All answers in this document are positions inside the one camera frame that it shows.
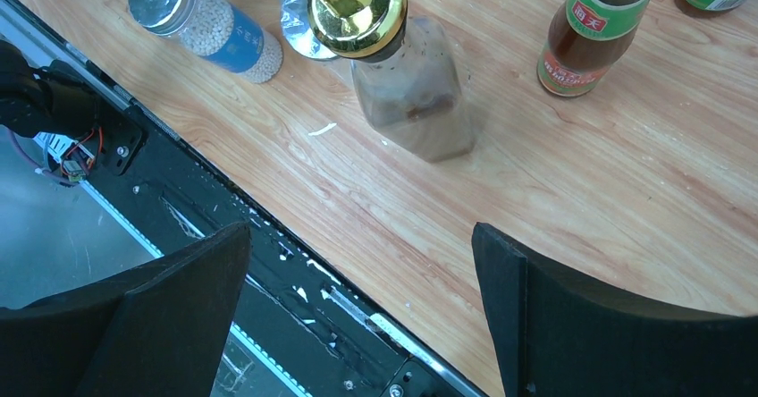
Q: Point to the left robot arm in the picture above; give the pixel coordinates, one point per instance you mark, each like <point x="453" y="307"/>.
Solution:
<point x="34" y="100"/>

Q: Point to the silver lid powder jar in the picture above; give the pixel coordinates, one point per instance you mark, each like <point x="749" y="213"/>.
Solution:
<point x="296" y="30"/>

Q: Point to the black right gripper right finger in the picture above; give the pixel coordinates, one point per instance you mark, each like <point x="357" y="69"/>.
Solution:
<point x="560" y="332"/>

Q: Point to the blue label shaker jar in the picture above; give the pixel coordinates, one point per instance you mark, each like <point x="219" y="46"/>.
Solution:
<point x="216" y="31"/>

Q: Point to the sauce bottle yellow cap near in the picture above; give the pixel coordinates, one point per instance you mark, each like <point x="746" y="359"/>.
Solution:
<point x="585" y="38"/>

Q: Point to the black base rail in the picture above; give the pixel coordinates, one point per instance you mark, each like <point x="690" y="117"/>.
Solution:
<point x="298" y="328"/>

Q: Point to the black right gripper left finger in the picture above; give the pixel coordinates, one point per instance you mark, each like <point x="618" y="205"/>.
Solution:
<point x="158" y="329"/>

